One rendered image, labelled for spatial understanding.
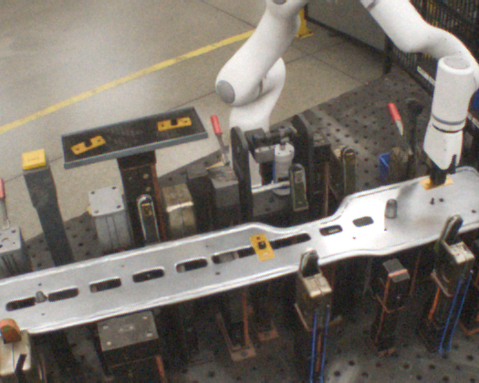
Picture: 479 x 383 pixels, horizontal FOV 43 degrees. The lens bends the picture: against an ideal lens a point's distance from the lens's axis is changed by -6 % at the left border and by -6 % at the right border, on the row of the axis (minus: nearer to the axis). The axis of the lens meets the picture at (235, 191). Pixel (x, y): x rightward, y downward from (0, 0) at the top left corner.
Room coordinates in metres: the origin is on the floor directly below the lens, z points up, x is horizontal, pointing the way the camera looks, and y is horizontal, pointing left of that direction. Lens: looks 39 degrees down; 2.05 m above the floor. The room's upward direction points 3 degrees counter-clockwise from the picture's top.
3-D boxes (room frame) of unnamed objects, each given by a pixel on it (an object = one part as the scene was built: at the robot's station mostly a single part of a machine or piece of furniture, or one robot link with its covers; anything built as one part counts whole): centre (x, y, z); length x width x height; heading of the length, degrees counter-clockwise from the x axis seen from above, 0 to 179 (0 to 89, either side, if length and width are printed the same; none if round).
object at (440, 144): (1.19, -0.51, 1.20); 0.10 x 0.07 x 0.11; 15
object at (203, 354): (1.02, 0.15, 0.84); 0.13 x 0.11 x 0.29; 15
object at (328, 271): (1.12, -0.23, 0.84); 0.12 x 0.05 x 0.29; 15
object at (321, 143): (1.34, -0.22, 0.91); 0.07 x 0.05 x 0.42; 15
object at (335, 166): (1.33, -0.29, 0.88); 0.11 x 0.09 x 0.37; 15
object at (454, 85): (1.19, -0.51, 1.34); 0.09 x 0.08 x 0.13; 136
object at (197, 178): (1.25, 0.09, 0.90); 0.05 x 0.05 x 0.40; 15
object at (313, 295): (0.92, -0.16, 0.87); 0.12 x 0.09 x 0.35; 15
